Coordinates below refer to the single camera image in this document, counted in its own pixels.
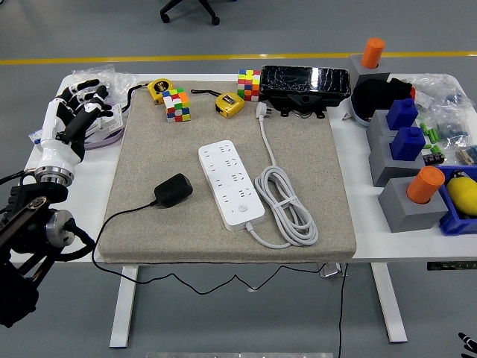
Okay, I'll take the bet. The blue plastic bin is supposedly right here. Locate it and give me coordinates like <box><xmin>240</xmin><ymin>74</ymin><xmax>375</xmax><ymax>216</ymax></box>
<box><xmin>435</xmin><ymin>163</ymin><xmax>477</xmax><ymax>236</ymax></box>

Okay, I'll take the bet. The black table control panel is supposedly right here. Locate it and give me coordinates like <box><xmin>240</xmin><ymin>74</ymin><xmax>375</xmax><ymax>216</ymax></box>
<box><xmin>426</xmin><ymin>261</ymin><xmax>477</xmax><ymax>271</ymax></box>

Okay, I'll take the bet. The grey block with square hole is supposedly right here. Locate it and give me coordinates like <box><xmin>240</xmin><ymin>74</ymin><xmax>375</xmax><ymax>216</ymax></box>
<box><xmin>367</xmin><ymin>136</ymin><xmax>428</xmax><ymax>187</ymax></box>
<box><xmin>365</xmin><ymin>110</ymin><xmax>399</xmax><ymax>145</ymax></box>

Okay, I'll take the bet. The black device with glossy top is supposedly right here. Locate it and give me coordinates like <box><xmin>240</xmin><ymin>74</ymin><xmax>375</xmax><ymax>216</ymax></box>
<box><xmin>259</xmin><ymin>65</ymin><xmax>353</xmax><ymax>120</ymax></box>

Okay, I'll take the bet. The white blue round device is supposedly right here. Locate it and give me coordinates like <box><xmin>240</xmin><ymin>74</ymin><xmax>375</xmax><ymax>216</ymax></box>
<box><xmin>349</xmin><ymin>92</ymin><xmax>373</xmax><ymax>129</ymax></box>

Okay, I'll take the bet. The plastic bag of metal nuts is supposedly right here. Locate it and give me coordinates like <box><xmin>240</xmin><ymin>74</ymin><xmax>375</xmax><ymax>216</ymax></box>
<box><xmin>70</xmin><ymin>63</ymin><xmax>137</xmax><ymax>113</ymax></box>

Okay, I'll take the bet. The yellow plush toy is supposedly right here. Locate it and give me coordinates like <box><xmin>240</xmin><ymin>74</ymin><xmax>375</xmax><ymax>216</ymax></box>
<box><xmin>446</xmin><ymin>169</ymin><xmax>477</xmax><ymax>217</ymax></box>

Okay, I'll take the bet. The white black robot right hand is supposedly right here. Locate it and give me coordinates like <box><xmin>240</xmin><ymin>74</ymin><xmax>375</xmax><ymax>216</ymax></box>
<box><xmin>457</xmin><ymin>331</ymin><xmax>477</xmax><ymax>358</ymax></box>

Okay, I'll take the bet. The thin black plug cord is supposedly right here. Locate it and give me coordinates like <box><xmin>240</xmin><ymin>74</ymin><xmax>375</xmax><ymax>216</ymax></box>
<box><xmin>91</xmin><ymin>199</ymin><xmax>325</xmax><ymax>295</ymax></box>

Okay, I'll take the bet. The grey block with round hole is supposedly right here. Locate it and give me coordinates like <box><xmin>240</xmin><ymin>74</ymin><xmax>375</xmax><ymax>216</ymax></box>
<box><xmin>344</xmin><ymin>54</ymin><xmax>391</xmax><ymax>98</ymax></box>
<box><xmin>377</xmin><ymin>176</ymin><xmax>449</xmax><ymax>234</ymax></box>

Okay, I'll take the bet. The clear bag of small parts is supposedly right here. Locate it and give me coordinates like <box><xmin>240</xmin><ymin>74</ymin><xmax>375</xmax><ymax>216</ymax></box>
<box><xmin>409</xmin><ymin>73</ymin><xmax>467</xmax><ymax>110</ymax></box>

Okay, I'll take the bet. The white table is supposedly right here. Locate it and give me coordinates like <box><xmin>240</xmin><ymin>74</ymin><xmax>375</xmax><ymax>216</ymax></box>
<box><xmin>0</xmin><ymin>73</ymin><xmax>477</xmax><ymax>348</ymax></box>

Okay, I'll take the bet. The grey-brown mat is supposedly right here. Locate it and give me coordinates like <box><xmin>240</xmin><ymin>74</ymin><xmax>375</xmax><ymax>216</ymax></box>
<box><xmin>97</xmin><ymin>80</ymin><xmax>358</xmax><ymax>265</ymax></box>

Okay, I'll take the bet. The clear bag of blue parts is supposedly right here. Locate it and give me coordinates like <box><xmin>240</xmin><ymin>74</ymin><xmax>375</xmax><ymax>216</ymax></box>
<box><xmin>428</xmin><ymin>104</ymin><xmax>475</xmax><ymax>149</ymax></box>

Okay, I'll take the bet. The yellow tape measure round label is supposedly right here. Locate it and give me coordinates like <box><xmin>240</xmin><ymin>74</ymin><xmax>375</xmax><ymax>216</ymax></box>
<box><xmin>122</xmin><ymin>78</ymin><xmax>176</xmax><ymax>113</ymax></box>

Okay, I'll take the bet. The blue block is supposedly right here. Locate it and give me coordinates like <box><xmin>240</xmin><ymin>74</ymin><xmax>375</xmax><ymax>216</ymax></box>
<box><xmin>385</xmin><ymin>97</ymin><xmax>419</xmax><ymax>131</ymax></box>
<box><xmin>389</xmin><ymin>126</ymin><xmax>426</xmax><ymax>162</ymax></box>

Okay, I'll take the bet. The white power strip cable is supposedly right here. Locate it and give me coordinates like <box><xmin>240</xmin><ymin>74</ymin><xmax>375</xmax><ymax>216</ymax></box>
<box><xmin>245</xmin><ymin>102</ymin><xmax>320</xmax><ymax>249</ymax></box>

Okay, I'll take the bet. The rubik's cube with white face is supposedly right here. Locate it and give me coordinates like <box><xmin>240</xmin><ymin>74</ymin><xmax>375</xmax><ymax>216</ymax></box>
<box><xmin>162</xmin><ymin>87</ymin><xmax>192</xmax><ymax>124</ymax></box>

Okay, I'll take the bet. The small black component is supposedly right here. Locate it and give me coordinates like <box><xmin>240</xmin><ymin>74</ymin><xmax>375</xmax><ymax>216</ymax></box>
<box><xmin>423</xmin><ymin>151</ymin><xmax>445</xmax><ymax>167</ymax></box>

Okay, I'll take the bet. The black hanging cable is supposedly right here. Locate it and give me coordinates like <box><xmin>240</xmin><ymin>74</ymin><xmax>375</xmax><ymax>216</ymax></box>
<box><xmin>337</xmin><ymin>263</ymin><xmax>347</xmax><ymax>358</ymax></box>

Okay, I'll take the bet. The white power strip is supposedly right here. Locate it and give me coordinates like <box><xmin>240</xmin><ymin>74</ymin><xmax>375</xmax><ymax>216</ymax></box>
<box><xmin>197</xmin><ymin>139</ymin><xmax>266</xmax><ymax>232</ymax></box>

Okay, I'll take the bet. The black office chair base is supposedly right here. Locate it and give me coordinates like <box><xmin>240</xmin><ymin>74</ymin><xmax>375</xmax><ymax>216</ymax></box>
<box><xmin>159</xmin><ymin>0</ymin><xmax>221</xmax><ymax>26</ymax></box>

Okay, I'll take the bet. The black cloth cap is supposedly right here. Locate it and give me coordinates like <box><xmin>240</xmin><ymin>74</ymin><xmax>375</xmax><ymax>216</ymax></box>
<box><xmin>352</xmin><ymin>77</ymin><xmax>414</xmax><ymax>120</ymax></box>

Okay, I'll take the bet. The metal bracket under table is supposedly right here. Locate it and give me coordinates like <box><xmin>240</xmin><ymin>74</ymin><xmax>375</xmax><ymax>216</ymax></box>
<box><xmin>319</xmin><ymin>263</ymin><xmax>350</xmax><ymax>279</ymax></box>

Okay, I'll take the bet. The small circuit board module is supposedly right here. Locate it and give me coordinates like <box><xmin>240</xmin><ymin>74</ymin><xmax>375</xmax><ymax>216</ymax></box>
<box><xmin>456</xmin><ymin>144</ymin><xmax>477</xmax><ymax>165</ymax></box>

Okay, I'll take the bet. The black plug adapter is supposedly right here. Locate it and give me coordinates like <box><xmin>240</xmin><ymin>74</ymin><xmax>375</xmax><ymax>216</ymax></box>
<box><xmin>154</xmin><ymin>173</ymin><xmax>194</xmax><ymax>209</ymax></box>

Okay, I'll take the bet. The yellow tape measure square label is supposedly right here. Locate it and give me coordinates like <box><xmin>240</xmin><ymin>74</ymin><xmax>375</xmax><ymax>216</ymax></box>
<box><xmin>190</xmin><ymin>88</ymin><xmax>246</xmax><ymax>119</ymax></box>

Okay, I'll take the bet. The orange cylinder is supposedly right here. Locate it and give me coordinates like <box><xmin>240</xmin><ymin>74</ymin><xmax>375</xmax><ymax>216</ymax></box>
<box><xmin>361</xmin><ymin>37</ymin><xmax>386</xmax><ymax>70</ymax></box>
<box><xmin>405</xmin><ymin>166</ymin><xmax>446</xmax><ymax>205</ymax></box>

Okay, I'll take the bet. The white wall switch panel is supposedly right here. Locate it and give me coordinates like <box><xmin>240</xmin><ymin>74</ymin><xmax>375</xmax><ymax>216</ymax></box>
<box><xmin>100</xmin><ymin>104</ymin><xmax>124</xmax><ymax>136</ymax></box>

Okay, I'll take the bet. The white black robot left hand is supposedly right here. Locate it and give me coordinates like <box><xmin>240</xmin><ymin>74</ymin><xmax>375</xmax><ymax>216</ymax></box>
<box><xmin>37</xmin><ymin>78</ymin><xmax>115</xmax><ymax>172</ymax></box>

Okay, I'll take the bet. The rubik's cube with yellow face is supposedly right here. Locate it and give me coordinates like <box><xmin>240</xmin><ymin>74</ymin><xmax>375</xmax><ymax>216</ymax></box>
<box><xmin>237</xmin><ymin>69</ymin><xmax>262</xmax><ymax>102</ymax></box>

